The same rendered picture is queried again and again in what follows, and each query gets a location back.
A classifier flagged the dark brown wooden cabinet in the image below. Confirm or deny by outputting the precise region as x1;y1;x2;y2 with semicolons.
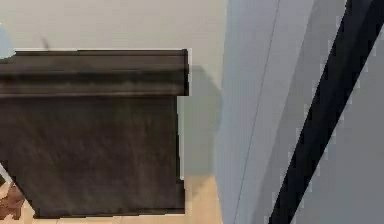
0;48;190;219

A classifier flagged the black long bar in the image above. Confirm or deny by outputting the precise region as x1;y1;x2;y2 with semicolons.
268;0;384;224

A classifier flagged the pale blue round object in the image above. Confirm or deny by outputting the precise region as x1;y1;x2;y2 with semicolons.
0;25;16;60

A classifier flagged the brown lumpy object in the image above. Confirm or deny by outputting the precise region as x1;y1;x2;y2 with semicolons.
0;181;26;221

